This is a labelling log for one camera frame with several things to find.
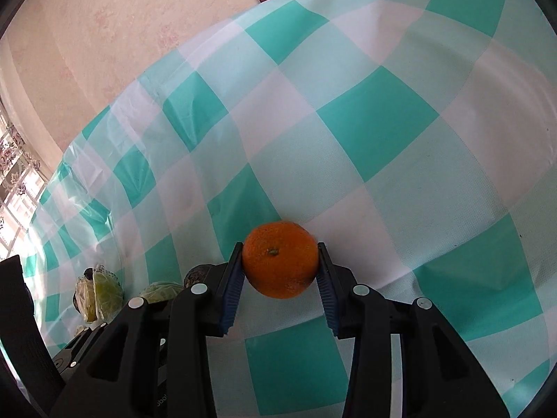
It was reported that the teal white checked tablecloth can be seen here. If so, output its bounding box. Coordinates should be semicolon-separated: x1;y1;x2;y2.
22;0;557;418

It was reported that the lace curtain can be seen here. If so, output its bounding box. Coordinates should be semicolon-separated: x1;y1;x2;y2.
0;113;42;196

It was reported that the window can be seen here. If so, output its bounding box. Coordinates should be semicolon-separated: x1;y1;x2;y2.
0;104;49;263

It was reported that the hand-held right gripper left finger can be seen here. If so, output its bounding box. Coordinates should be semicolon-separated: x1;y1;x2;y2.
50;241;244;418

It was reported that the dark brown round fruit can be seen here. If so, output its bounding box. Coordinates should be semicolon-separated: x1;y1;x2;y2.
183;265;212;289

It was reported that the black chair back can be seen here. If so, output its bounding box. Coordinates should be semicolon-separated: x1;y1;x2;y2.
0;255;66;418

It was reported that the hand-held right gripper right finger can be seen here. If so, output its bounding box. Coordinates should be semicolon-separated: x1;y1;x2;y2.
315;242;510;418

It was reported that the green fruit in plastic wrap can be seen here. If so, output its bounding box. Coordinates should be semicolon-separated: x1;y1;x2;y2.
93;271;125;319
75;275;97;324
139;281;185;304

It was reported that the orange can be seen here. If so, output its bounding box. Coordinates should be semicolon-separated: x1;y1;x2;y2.
242;222;320;300

